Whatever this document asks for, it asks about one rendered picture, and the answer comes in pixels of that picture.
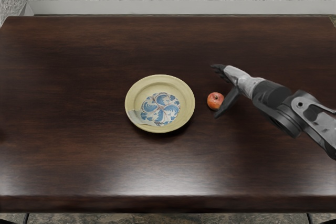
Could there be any small red apple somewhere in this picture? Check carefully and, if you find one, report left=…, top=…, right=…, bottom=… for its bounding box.
left=207, top=92, right=225, bottom=111

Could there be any beige plate with blue pattern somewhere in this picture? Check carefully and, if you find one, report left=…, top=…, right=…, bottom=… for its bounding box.
left=124, top=74, right=196, bottom=134

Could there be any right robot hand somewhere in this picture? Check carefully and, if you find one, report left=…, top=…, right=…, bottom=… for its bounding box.
left=210, top=63, right=264, bottom=119

